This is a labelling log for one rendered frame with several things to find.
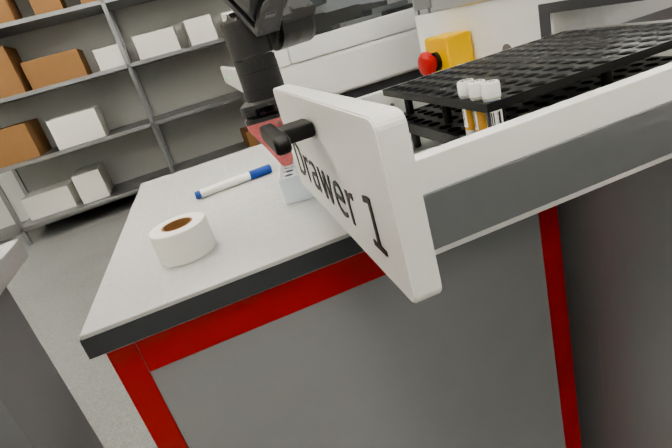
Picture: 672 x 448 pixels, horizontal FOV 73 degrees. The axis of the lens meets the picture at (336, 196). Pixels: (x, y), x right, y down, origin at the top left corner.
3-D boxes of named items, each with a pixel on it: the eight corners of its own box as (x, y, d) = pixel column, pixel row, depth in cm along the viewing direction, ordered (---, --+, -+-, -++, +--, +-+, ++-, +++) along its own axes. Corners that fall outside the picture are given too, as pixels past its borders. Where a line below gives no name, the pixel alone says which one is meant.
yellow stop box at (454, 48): (449, 85, 71) (441, 38, 68) (427, 83, 77) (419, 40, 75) (478, 76, 72) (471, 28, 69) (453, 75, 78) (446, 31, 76)
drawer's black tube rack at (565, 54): (499, 193, 32) (486, 103, 30) (395, 149, 48) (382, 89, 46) (737, 99, 36) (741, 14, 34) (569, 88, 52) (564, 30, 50)
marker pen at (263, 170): (197, 201, 77) (194, 192, 77) (196, 199, 79) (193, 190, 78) (273, 172, 81) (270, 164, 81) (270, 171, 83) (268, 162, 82)
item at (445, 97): (487, 113, 30) (486, 104, 30) (383, 95, 46) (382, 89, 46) (511, 105, 30) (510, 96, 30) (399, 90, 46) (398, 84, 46)
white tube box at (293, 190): (286, 205, 64) (278, 180, 63) (287, 186, 72) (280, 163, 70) (372, 181, 64) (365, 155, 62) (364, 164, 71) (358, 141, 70)
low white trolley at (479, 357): (298, 727, 71) (77, 337, 45) (250, 431, 128) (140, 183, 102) (601, 545, 82) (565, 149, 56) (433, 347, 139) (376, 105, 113)
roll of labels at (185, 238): (209, 233, 62) (198, 206, 60) (222, 248, 56) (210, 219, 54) (157, 255, 59) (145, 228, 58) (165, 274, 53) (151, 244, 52)
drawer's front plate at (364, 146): (417, 309, 25) (372, 118, 22) (301, 183, 52) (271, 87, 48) (445, 297, 26) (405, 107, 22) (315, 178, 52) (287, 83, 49)
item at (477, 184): (426, 262, 27) (405, 165, 25) (316, 168, 50) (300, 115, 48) (893, 69, 35) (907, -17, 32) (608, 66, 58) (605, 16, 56)
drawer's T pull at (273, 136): (278, 158, 32) (272, 139, 31) (262, 141, 39) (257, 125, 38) (326, 142, 33) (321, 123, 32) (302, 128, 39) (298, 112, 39)
